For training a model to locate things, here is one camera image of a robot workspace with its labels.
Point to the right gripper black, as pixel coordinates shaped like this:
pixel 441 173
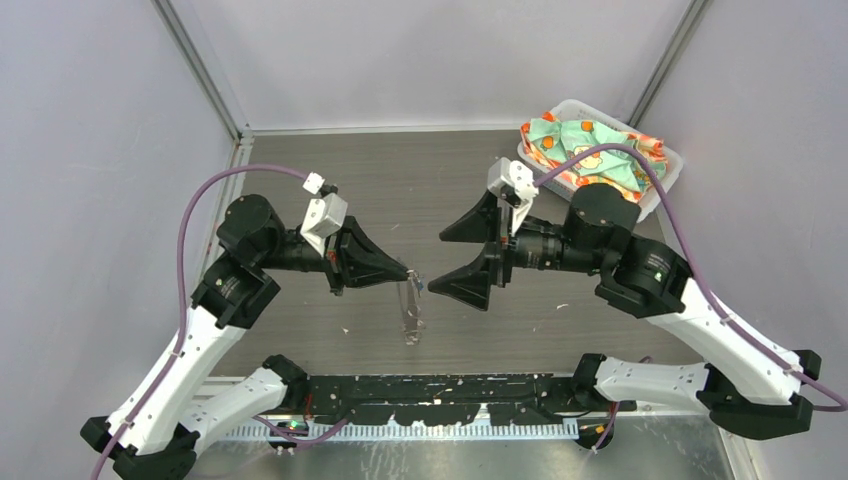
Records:
pixel 482 224

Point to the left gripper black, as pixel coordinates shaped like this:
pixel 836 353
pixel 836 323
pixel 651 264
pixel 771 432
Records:
pixel 352 258

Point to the blue capped key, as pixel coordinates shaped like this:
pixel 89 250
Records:
pixel 417 282

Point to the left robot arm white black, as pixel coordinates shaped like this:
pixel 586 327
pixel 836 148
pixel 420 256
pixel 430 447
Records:
pixel 161 430

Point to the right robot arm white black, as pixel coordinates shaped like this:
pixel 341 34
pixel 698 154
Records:
pixel 741 389

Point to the colourful printed cloth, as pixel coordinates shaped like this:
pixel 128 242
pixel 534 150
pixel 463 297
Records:
pixel 550 141

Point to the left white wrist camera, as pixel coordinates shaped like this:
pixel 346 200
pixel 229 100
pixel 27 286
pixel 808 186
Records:
pixel 323 218

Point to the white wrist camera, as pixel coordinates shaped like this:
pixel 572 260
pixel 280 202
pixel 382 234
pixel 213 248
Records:
pixel 513 182
pixel 323 218

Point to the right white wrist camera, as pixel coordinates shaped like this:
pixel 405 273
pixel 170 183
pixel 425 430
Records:
pixel 513 182

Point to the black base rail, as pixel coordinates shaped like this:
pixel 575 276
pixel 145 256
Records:
pixel 442 400

